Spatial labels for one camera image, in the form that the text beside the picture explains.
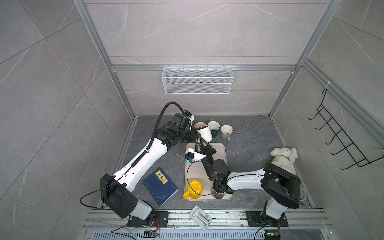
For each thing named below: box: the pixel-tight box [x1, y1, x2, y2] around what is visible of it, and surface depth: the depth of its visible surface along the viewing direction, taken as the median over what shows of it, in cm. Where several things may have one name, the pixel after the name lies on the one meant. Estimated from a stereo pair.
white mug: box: [197, 125, 213, 143], surface depth 78 cm
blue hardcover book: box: [142, 167, 179, 207], surface depth 86 cm
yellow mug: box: [183, 179, 203, 200], surface depth 77 cm
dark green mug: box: [208, 120, 221, 138], surface depth 103 cm
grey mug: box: [220, 124, 234, 142], surface depth 100 cm
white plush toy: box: [270, 147, 298, 176], surface depth 89 cm
